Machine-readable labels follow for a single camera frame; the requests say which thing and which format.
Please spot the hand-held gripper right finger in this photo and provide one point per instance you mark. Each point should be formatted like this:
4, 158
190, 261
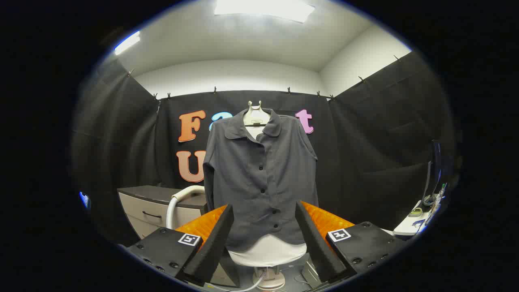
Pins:
320, 247

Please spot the grey button-up shirt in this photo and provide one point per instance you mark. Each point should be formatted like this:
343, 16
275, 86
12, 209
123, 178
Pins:
251, 182

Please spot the black backdrop cloth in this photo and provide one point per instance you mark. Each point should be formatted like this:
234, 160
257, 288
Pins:
365, 154

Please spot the white dress form mannequin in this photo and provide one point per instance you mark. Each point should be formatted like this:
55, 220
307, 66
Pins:
267, 252

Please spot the grey metal case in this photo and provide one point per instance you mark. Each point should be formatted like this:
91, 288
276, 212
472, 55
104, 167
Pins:
310, 275

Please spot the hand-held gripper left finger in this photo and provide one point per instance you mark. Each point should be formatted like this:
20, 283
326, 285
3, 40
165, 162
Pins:
211, 247

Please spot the white side desk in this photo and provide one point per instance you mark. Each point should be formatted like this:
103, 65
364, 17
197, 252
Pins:
409, 223

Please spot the grey cabinet with black top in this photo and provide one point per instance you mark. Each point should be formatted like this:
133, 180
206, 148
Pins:
150, 207

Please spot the large ceiling light panel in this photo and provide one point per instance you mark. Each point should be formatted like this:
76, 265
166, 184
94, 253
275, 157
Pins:
263, 9

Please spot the small ceiling light panel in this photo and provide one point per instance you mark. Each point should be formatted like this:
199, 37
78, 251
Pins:
126, 42

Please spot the white garment steamer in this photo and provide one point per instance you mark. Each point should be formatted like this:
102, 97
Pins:
172, 207

